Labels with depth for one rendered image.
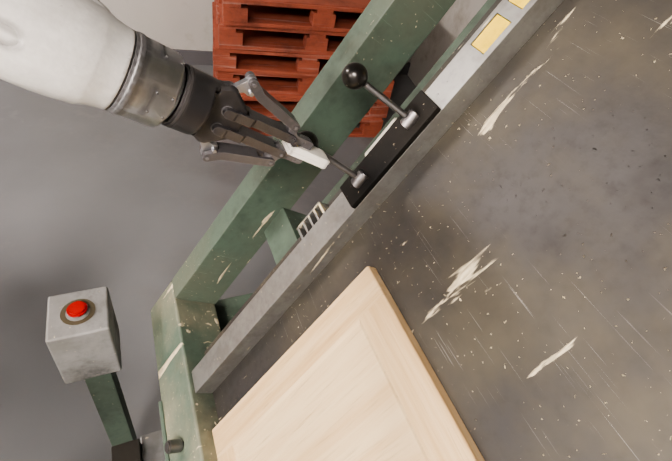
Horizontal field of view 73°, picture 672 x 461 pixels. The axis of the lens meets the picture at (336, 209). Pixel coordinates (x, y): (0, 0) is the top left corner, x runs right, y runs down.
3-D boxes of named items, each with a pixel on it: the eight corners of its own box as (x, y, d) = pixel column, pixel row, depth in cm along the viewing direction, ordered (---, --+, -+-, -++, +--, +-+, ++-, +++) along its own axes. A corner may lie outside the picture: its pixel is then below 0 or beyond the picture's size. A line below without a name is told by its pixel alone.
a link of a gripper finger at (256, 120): (214, 101, 56) (220, 92, 56) (286, 132, 64) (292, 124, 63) (220, 118, 54) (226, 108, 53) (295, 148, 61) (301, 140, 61)
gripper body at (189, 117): (157, 139, 51) (229, 165, 57) (193, 77, 47) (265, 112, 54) (150, 105, 56) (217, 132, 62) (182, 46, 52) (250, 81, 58)
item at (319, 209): (308, 231, 86) (296, 228, 84) (330, 205, 83) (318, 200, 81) (315, 246, 83) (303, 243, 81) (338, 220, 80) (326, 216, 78)
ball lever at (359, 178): (357, 185, 74) (288, 141, 70) (371, 168, 73) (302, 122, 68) (359, 197, 71) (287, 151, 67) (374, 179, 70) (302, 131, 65)
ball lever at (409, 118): (406, 130, 70) (336, 76, 67) (423, 110, 68) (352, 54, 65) (409, 137, 66) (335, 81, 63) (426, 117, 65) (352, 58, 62)
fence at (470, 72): (208, 371, 98) (191, 371, 96) (549, -25, 62) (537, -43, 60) (212, 393, 95) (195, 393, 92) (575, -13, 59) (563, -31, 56)
